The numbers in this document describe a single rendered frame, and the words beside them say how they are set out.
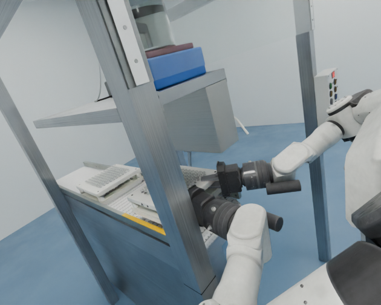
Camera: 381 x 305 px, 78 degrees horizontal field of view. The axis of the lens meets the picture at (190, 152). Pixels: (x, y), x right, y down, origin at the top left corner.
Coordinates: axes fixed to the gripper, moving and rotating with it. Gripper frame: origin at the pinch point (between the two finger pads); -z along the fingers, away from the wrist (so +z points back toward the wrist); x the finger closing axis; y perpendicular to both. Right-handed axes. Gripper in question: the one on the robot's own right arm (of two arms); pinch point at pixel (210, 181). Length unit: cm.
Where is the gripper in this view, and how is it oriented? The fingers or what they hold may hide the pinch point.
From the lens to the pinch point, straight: 78.6
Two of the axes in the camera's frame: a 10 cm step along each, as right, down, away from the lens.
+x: 2.5, 9.0, 3.6
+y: 1.5, -4.0, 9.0
